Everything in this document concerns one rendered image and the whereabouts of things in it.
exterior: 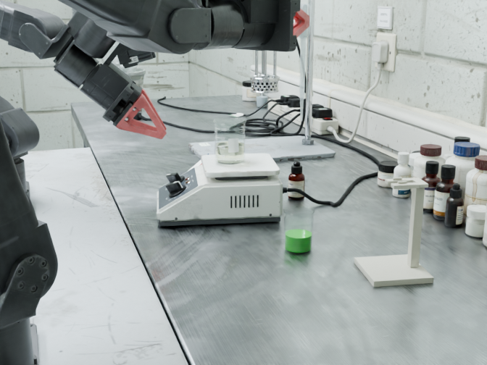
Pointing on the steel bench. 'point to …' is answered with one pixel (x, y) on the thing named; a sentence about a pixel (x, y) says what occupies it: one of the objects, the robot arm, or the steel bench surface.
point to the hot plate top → (265, 166)
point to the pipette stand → (365, 264)
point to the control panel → (181, 193)
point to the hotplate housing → (226, 201)
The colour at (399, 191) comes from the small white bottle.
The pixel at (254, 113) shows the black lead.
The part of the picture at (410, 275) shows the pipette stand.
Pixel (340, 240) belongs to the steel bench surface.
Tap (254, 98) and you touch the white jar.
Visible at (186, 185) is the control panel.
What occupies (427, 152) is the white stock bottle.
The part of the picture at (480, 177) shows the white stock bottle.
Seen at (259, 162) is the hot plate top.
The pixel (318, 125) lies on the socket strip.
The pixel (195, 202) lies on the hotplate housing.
